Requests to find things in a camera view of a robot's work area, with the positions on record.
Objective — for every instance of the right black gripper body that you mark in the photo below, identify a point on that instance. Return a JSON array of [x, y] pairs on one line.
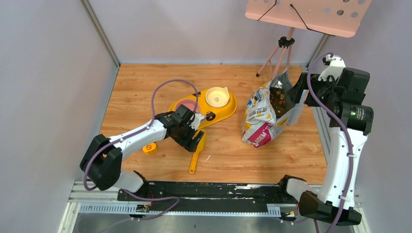
[[325, 90]]

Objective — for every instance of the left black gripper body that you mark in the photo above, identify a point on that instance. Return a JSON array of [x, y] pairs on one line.
[[193, 140]]

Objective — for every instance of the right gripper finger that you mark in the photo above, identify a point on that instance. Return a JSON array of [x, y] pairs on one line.
[[295, 93], [302, 82]]

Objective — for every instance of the yellow plastic scoop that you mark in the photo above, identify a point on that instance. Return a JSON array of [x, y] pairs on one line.
[[200, 148]]

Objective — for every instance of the pet food bag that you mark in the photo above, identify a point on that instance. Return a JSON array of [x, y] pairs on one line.
[[268, 111]]

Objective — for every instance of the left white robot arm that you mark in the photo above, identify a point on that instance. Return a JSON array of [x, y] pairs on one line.
[[103, 159]]

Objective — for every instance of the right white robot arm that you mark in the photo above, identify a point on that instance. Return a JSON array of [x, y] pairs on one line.
[[350, 124]]

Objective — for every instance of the yellow double pet feeder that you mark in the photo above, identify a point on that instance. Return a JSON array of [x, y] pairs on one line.
[[213, 115]]

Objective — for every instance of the pink bowl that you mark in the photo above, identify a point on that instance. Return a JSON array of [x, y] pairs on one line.
[[191, 104]]

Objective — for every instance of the yellow toy block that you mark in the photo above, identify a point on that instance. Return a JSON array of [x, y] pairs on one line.
[[150, 148]]

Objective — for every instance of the cream bowl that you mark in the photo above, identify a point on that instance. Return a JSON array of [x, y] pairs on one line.
[[217, 97]]

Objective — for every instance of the pink music stand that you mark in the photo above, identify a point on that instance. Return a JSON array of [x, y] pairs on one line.
[[329, 17]]

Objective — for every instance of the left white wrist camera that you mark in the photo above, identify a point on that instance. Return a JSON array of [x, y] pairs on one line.
[[197, 120]]

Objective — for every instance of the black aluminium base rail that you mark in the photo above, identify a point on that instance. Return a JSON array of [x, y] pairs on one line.
[[158, 198]]

